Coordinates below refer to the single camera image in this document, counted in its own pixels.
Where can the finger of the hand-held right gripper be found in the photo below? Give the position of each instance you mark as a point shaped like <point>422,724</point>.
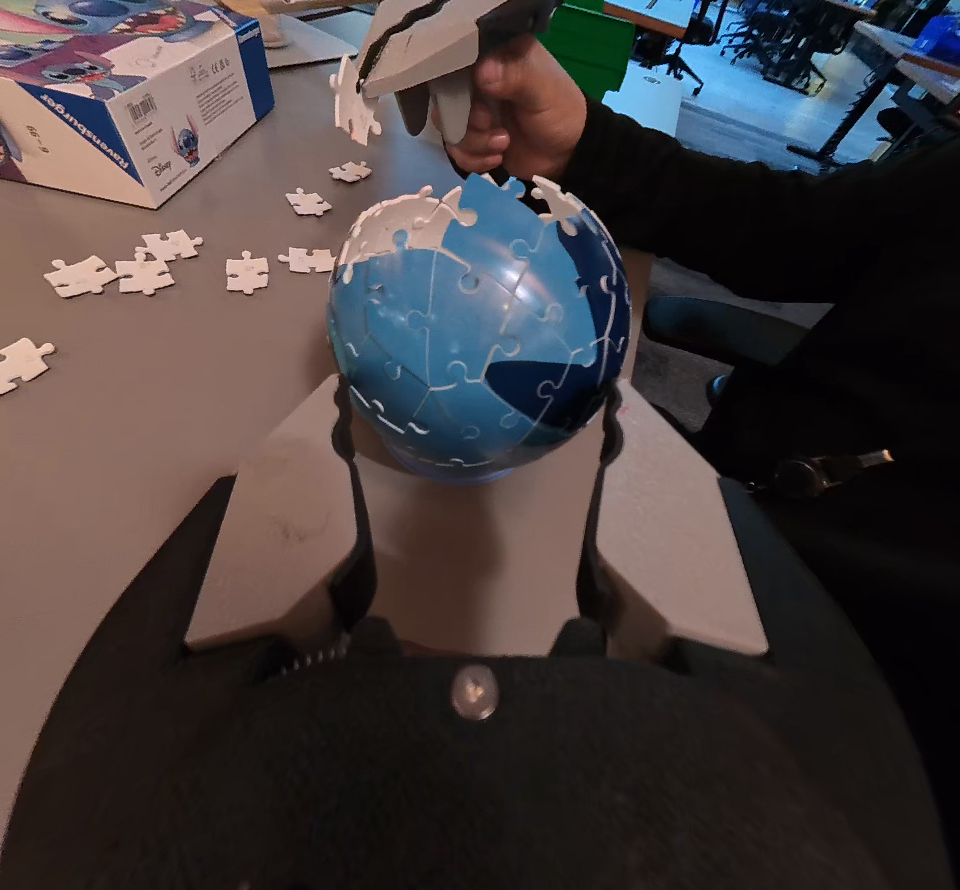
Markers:
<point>439,43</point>
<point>409,2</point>

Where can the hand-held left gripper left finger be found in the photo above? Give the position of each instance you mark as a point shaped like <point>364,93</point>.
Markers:
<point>277,545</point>

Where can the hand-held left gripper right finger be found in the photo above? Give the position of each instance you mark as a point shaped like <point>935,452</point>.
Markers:
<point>667,545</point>

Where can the white curved jigsaw piece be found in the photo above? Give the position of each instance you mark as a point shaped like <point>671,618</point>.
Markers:
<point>352,103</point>

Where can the white puzzle pieces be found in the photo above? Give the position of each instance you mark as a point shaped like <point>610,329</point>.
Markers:
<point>247,271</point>

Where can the blue puzzle ball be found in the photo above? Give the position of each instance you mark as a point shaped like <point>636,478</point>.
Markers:
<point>465,320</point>

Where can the person's right forearm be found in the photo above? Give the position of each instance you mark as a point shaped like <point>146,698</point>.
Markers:
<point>712,208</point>

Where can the cartoon printed puzzle box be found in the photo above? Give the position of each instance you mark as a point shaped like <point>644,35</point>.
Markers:
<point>172,133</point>

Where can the person's right hand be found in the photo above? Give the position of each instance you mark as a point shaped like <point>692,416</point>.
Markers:
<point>532,110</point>

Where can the green plastic crate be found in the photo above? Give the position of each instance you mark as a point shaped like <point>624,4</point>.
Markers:
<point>592,43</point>

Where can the black badge reel clip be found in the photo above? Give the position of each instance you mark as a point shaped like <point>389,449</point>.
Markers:
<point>802,474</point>

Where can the black swivel chair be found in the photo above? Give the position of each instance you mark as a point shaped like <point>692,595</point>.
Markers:
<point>697,20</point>

